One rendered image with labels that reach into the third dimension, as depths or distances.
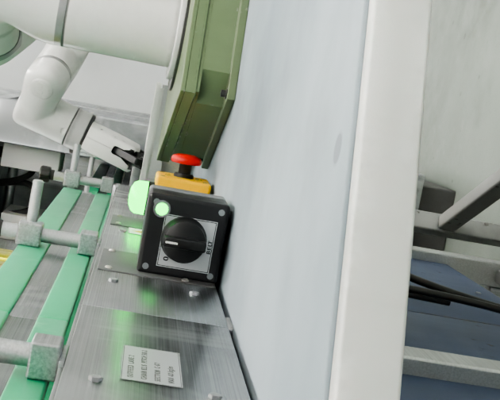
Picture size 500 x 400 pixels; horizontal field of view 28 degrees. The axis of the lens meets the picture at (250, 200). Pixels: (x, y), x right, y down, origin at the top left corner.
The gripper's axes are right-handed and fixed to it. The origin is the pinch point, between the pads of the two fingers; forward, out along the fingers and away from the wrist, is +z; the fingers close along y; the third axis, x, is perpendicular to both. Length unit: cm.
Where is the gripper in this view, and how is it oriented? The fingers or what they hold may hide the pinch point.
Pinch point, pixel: (161, 169)
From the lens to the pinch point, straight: 185.1
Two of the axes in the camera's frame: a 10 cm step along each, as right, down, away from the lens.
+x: 4.4, -8.9, -0.9
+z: 8.9, 4.2, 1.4
